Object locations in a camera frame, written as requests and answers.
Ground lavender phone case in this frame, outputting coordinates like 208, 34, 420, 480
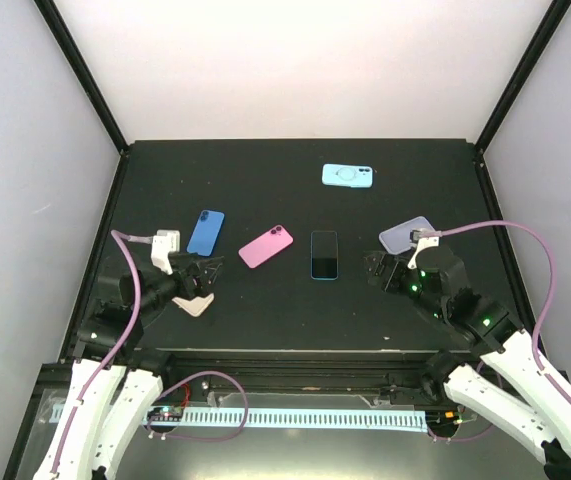
378, 216, 433, 255

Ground pink phone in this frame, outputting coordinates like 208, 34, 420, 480
238, 225, 294, 269

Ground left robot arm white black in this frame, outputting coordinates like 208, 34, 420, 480
34, 253, 224, 479

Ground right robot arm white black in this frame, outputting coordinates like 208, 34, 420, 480
364, 246, 571, 479

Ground blue phone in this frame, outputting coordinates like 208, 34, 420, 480
187, 210, 225, 257

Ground light blue phone case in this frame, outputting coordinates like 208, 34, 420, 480
321, 164, 374, 188

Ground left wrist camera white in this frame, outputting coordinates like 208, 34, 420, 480
150, 230, 180, 275

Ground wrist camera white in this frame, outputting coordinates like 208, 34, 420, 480
408, 228, 440, 270
150, 230, 180, 275

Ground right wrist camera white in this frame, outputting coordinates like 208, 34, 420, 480
408, 228, 440, 270

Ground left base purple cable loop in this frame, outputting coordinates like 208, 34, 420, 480
145, 371, 249, 444

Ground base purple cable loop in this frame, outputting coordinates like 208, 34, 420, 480
145, 371, 249, 444
427, 359, 504, 445

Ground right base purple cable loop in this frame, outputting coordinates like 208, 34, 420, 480
427, 359, 504, 445

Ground white slotted cable duct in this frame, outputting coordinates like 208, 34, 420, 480
136, 406, 428, 433

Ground left black frame post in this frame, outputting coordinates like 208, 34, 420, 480
34, 0, 129, 155

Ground black frame post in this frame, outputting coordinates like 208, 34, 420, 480
34, 0, 129, 155
473, 0, 571, 151

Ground right black frame post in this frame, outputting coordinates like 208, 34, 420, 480
473, 0, 571, 151

